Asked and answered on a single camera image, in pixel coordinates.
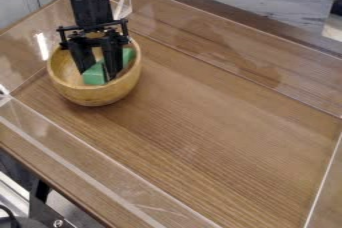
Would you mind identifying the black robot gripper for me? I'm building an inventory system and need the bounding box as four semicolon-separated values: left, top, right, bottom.
56;18;131;80

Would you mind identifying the green rectangular block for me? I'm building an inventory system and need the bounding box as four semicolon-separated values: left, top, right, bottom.
81;47;135;85

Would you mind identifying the brown wooden bowl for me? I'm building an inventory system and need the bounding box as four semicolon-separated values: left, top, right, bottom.
47;39;141;107

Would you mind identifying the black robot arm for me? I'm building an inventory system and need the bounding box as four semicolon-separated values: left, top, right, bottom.
56;0;129;81

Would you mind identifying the clear acrylic triangular bracket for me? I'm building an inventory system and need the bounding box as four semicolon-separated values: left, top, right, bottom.
112;0;132;20

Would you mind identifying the clear acrylic tray wall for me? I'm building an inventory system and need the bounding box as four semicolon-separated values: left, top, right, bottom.
0;0;342;228

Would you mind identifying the black table leg bracket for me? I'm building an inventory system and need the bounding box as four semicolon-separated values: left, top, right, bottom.
28;179;77;228

